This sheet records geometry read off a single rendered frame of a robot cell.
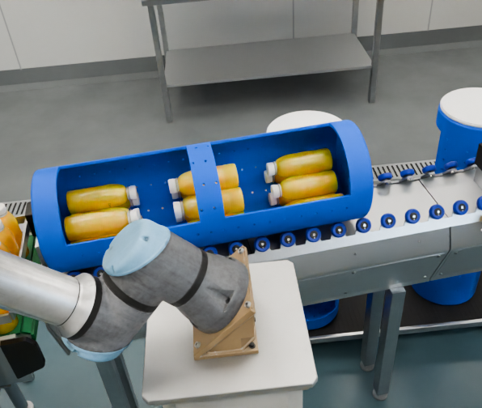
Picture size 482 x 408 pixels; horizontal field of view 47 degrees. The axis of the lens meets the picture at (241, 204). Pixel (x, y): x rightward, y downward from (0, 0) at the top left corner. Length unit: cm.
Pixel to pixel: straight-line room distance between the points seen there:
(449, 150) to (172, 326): 129
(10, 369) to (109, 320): 71
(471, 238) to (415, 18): 348
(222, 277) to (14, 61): 426
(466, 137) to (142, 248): 137
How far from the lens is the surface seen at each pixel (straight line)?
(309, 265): 164
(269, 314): 115
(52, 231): 145
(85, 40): 490
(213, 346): 107
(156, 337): 114
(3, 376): 170
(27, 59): 507
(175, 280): 97
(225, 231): 146
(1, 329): 160
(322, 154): 162
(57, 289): 96
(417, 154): 374
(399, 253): 172
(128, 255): 94
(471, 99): 217
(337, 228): 161
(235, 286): 101
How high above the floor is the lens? 203
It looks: 38 degrees down
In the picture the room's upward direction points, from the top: 5 degrees counter-clockwise
